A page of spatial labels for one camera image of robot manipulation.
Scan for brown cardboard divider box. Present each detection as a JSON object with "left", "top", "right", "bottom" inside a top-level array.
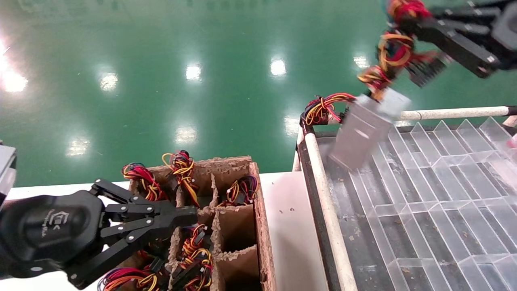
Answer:
[{"left": 117, "top": 156, "right": 278, "bottom": 291}]

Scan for white padded cart leg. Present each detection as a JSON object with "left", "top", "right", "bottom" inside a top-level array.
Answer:
[{"left": 293, "top": 129, "right": 304, "bottom": 172}]

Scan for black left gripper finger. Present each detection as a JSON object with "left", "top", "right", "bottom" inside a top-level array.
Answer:
[
  {"left": 67, "top": 218, "right": 198, "bottom": 290},
  {"left": 90, "top": 179, "right": 198, "bottom": 221}
]

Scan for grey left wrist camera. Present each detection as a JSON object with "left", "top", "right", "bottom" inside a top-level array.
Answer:
[{"left": 0, "top": 145, "right": 17, "bottom": 205}]

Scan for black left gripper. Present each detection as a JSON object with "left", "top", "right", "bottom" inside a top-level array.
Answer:
[{"left": 0, "top": 190, "right": 106, "bottom": 279}]

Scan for cables inside cardboard box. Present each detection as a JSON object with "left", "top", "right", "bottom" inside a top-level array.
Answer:
[{"left": 220, "top": 175, "right": 259, "bottom": 207}]

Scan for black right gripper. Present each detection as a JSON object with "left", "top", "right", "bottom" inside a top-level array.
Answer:
[{"left": 398, "top": 0, "right": 517, "bottom": 79}]

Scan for silver power supply with wires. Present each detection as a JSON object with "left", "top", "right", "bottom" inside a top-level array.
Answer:
[{"left": 301, "top": 92, "right": 358, "bottom": 127}]

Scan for multicoloured power supply cables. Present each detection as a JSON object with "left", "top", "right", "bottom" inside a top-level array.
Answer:
[{"left": 329, "top": 0, "right": 451, "bottom": 170}]

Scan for clear acrylic divider tray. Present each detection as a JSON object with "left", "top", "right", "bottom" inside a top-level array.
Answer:
[{"left": 323, "top": 117, "right": 517, "bottom": 291}]

